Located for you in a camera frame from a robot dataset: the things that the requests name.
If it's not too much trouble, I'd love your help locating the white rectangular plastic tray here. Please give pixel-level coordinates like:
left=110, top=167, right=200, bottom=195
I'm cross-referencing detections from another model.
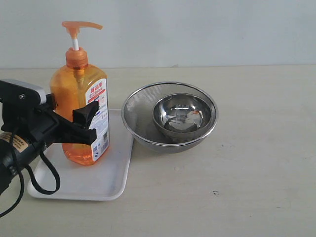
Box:
left=27, top=109, right=133, bottom=201

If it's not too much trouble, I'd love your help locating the orange pump soap bottle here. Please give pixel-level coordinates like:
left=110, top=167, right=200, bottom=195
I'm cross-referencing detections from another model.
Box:
left=50, top=21, right=110, bottom=166

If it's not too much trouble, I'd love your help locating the small stainless steel bowl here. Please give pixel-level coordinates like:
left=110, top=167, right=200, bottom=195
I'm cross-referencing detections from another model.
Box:
left=152, top=93, right=215, bottom=143

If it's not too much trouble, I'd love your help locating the steel mesh strainer basket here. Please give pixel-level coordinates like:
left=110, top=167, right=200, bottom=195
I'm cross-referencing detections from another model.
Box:
left=121, top=81, right=218, bottom=154

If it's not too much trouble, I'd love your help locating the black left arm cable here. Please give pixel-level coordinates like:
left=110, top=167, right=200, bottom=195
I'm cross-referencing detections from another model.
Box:
left=0, top=132, right=61, bottom=218

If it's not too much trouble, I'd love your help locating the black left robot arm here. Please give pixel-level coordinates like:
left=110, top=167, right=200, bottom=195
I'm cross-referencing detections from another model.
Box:
left=0, top=94, right=99, bottom=195

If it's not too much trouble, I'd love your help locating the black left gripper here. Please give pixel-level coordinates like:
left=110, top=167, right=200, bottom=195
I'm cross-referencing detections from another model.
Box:
left=1, top=93, right=99, bottom=147

